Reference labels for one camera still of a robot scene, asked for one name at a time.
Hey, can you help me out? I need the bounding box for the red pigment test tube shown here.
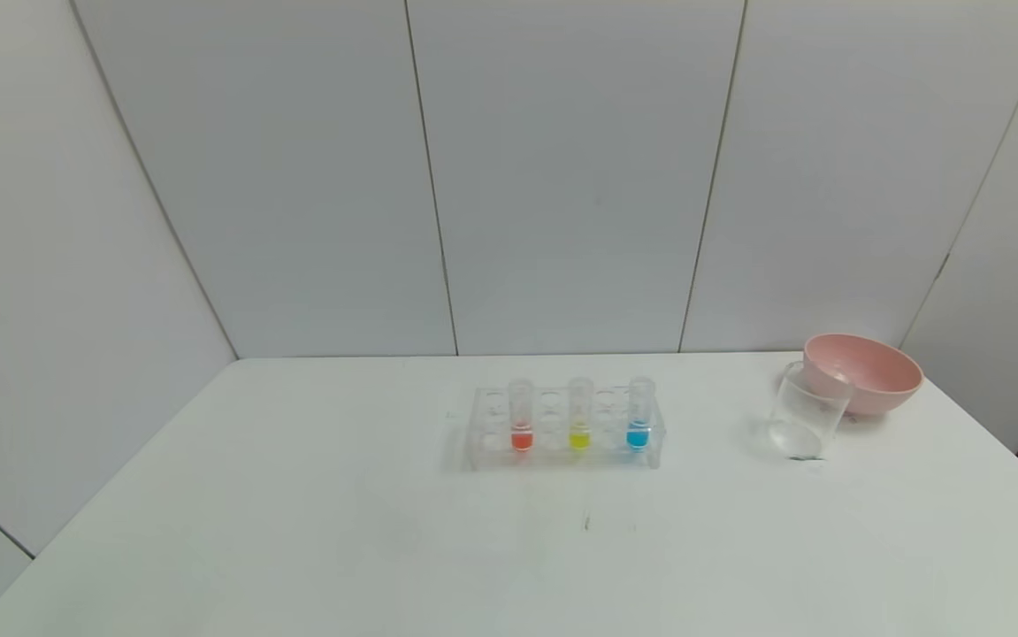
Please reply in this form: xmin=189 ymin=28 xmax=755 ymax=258
xmin=509 ymin=379 xmax=534 ymax=454

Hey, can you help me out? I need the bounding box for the blue pigment test tube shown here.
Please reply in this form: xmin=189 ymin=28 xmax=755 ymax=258
xmin=628 ymin=376 xmax=656 ymax=453

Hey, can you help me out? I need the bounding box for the clear glass beaker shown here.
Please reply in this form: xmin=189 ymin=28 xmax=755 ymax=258
xmin=767 ymin=361 xmax=854 ymax=461

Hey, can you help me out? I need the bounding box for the pink bowl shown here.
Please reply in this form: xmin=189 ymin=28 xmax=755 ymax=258
xmin=803 ymin=333 xmax=925 ymax=417

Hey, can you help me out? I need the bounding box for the yellow pigment test tube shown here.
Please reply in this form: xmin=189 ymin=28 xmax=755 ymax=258
xmin=567 ymin=377 xmax=594 ymax=452

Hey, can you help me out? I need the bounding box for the clear plastic test tube rack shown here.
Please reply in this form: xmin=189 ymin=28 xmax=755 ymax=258
xmin=464 ymin=382 xmax=667 ymax=472

